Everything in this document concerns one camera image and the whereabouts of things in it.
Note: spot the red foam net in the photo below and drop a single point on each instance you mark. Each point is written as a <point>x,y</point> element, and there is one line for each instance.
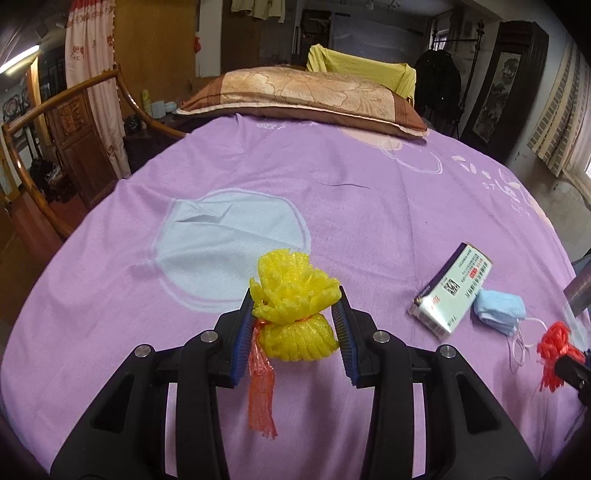
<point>555,344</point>

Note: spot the striped window curtain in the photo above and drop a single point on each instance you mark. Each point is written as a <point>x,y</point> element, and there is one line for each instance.
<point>561,121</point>

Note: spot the brown floral pillow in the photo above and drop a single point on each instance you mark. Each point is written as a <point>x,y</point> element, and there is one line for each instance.
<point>287,93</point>

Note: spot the hanging beige jacket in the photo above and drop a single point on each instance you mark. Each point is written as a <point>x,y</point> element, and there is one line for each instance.
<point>261,9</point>

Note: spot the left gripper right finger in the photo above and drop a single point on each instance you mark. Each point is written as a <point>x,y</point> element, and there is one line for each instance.
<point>468,433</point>

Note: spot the blue face mask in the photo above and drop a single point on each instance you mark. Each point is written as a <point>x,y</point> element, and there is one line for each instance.
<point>507,314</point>

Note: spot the framed wall painting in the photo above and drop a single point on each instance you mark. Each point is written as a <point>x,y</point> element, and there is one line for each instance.
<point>497,96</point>

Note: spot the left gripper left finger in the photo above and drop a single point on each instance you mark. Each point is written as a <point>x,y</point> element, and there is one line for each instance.
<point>121,435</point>

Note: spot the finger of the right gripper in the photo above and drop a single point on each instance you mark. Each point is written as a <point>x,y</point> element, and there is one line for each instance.
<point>577,375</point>

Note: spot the wooden armchair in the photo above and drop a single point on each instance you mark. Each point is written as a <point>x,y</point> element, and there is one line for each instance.
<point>80,149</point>

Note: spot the dark coat on rack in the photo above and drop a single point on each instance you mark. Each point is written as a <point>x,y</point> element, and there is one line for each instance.
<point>438,90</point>

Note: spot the white medicine box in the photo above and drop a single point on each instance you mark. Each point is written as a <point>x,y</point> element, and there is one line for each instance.
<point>445,300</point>

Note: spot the yellow foam fruit net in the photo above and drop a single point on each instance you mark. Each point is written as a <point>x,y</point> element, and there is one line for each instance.
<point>289,297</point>

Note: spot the purple bed sheet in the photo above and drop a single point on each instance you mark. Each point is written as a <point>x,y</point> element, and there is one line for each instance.
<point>175,245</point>

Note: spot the red white curtain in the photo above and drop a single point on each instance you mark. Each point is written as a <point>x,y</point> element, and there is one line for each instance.
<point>89,52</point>

